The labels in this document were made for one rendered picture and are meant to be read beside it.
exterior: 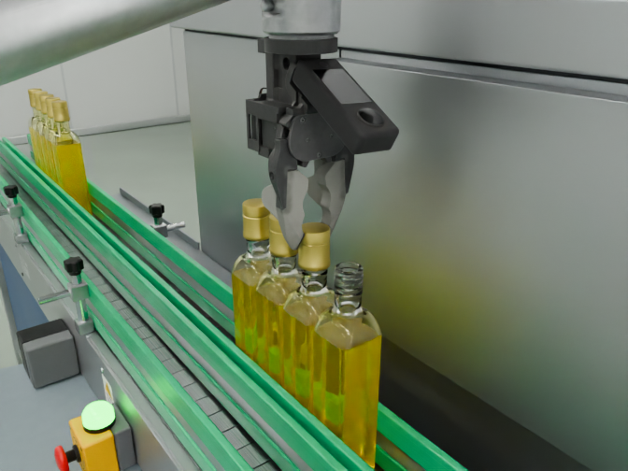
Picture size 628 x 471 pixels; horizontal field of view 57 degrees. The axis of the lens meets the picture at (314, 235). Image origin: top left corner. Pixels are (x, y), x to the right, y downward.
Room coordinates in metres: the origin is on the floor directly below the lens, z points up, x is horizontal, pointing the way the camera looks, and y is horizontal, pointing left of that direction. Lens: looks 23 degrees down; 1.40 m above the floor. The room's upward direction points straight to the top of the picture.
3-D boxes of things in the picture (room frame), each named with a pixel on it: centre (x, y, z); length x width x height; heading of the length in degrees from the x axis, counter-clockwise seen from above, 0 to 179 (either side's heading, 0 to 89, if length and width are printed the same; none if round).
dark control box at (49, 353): (0.89, 0.48, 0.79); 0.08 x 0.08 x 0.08; 37
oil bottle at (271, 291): (0.62, 0.03, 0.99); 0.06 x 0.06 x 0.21; 37
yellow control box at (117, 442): (0.66, 0.31, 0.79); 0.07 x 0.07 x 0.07; 37
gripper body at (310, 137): (0.60, 0.02, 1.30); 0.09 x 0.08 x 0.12; 37
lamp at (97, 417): (0.66, 0.31, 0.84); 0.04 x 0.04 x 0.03
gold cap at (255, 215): (0.66, 0.07, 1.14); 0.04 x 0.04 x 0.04
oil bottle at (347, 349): (0.53, -0.04, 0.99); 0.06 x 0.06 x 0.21; 37
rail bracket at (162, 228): (1.09, 0.29, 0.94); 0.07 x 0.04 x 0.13; 127
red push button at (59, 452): (0.64, 0.35, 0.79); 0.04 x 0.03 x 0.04; 37
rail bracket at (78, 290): (0.81, 0.40, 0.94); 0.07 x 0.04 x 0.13; 127
